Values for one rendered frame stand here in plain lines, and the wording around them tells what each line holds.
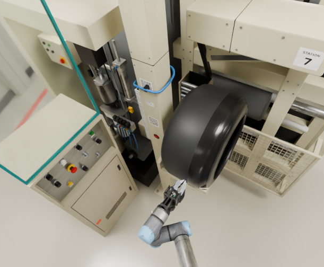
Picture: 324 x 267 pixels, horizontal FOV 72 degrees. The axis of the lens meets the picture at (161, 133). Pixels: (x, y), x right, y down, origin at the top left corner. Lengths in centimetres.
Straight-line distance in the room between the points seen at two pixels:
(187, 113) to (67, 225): 191
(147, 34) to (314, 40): 60
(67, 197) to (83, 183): 13
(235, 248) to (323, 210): 93
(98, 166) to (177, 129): 77
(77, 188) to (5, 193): 162
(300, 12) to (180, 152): 76
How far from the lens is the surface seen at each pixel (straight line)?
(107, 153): 169
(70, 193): 165
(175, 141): 108
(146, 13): 91
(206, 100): 111
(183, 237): 113
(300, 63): 106
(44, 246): 267
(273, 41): 104
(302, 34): 101
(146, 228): 107
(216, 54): 134
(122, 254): 236
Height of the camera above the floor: 227
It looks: 54 degrees down
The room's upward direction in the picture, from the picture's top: 9 degrees counter-clockwise
